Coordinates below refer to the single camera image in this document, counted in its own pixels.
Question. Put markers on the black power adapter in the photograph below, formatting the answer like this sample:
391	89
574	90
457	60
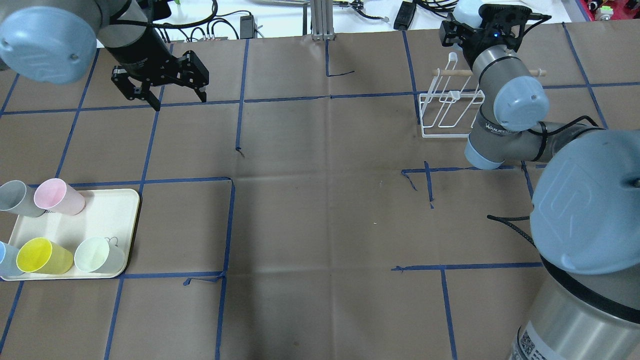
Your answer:
405	15

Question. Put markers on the pink cup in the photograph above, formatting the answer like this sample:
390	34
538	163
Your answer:
55	195

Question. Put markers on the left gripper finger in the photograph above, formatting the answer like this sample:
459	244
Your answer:
199	87
133	92

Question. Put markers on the light blue ikea cup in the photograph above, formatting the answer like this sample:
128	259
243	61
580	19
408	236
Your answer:
467	12

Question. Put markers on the grey cup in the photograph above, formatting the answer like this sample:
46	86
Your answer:
17	198

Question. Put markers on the white wire cup rack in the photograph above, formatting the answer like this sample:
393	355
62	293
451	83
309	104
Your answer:
452	100

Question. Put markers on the brown paper table mat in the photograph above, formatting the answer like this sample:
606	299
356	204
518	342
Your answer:
296	215

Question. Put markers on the red tray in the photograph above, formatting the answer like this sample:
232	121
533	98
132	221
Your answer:
599	10

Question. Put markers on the yellow cup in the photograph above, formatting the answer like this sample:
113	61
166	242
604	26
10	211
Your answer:
43	256

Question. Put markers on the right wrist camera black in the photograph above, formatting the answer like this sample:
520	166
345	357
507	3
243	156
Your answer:
507	20

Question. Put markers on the cream serving tray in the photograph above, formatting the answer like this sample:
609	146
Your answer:
109	213

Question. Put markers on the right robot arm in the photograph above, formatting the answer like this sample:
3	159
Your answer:
585	208

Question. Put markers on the cream white cup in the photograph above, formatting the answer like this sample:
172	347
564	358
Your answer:
100	255

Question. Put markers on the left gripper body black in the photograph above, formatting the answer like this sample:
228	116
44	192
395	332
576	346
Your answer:
141	56

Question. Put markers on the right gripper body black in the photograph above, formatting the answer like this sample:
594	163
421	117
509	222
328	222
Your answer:
477	42

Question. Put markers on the aluminium frame post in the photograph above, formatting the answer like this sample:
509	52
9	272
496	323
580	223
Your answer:
322	24

